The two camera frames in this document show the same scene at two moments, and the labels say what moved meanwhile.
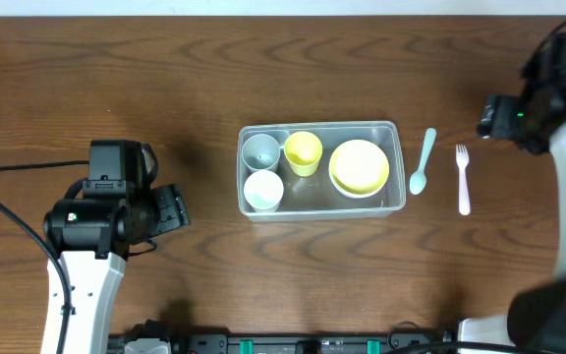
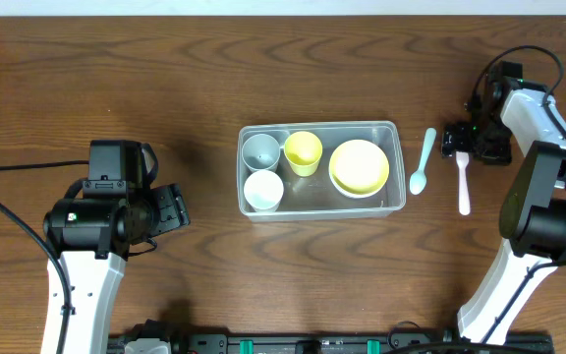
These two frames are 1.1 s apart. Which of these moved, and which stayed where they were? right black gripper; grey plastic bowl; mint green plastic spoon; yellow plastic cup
Moved: right black gripper
Stayed: grey plastic bowl; yellow plastic cup; mint green plastic spoon
